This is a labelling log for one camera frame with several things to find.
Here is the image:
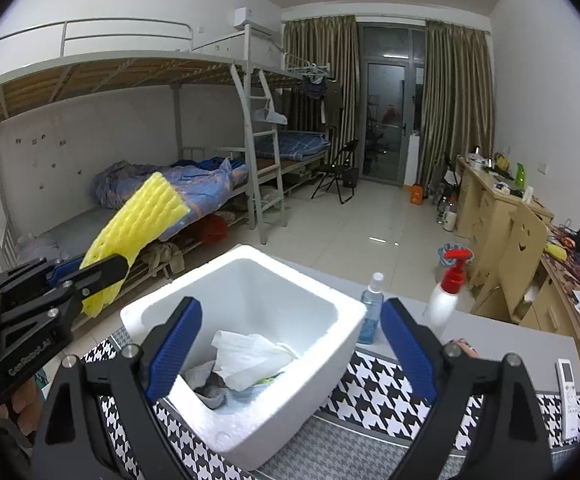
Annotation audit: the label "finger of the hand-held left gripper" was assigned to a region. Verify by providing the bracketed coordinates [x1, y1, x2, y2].
[45, 254, 130, 306]
[0, 255, 88, 306]

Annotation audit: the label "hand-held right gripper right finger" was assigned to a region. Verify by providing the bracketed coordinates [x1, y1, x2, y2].
[380, 297, 556, 480]

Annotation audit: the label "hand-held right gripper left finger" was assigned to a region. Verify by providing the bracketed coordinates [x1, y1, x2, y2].
[30, 296, 203, 480]

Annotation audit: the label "grey sock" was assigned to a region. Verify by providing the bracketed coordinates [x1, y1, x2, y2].
[182, 360, 231, 411]

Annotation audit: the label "yellow sponge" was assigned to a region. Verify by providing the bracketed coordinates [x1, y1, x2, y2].
[79, 171, 191, 317]

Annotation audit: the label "white tissue paper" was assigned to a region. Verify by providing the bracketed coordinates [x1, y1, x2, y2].
[211, 330, 298, 392]

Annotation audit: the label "white foam box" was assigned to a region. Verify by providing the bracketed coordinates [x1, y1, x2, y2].
[120, 244, 368, 472]

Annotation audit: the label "person's left hand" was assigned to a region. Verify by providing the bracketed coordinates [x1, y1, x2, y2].
[0, 377, 46, 461]

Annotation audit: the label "houndstooth table mat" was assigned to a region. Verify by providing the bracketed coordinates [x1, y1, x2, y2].
[82, 327, 580, 480]

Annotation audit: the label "blue spray bottle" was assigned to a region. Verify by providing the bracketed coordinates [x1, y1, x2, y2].
[359, 272, 386, 346]

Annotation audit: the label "red snack packet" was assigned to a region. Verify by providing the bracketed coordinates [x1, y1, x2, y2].
[452, 339, 481, 359]

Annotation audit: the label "beige cloth bundle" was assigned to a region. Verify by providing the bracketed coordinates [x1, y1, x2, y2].
[142, 242, 186, 278]

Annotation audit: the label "white pump bottle red cap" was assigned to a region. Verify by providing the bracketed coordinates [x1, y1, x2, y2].
[422, 249, 473, 341]

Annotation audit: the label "red bag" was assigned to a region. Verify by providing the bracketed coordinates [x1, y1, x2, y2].
[190, 215, 230, 246]

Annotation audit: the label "blue plaid quilt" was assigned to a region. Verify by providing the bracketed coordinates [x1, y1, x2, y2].
[92, 156, 251, 233]

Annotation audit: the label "wooden smiley face chair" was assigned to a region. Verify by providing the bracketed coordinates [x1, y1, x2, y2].
[470, 203, 551, 326]

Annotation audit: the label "wooden desk with printed cover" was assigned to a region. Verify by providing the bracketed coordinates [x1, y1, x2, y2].
[520, 240, 580, 352]

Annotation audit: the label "white remote control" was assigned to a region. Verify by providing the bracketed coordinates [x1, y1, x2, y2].
[556, 357, 580, 446]

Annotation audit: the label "light wooden drawer desk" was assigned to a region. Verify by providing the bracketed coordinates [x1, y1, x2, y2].
[455, 156, 556, 261]

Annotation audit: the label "white bunk bed ladder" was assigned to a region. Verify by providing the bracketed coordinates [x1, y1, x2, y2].
[230, 62, 287, 232]

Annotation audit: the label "white metal bunk bed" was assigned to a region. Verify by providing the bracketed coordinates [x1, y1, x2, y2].
[0, 19, 291, 281]
[190, 25, 343, 231]

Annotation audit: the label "black folding chair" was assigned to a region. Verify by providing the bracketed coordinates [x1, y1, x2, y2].
[312, 139, 361, 205]

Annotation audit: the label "blue plaid bedding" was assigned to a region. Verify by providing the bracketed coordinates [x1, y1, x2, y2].
[255, 130, 332, 161]

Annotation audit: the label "brown curtain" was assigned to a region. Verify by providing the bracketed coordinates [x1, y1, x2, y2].
[422, 19, 496, 188]
[282, 16, 360, 133]

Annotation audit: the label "glass balcony door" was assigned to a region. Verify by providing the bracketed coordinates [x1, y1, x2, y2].
[357, 22, 427, 188]

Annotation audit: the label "dark hanging clothes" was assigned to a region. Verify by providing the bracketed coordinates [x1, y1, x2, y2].
[297, 75, 344, 131]

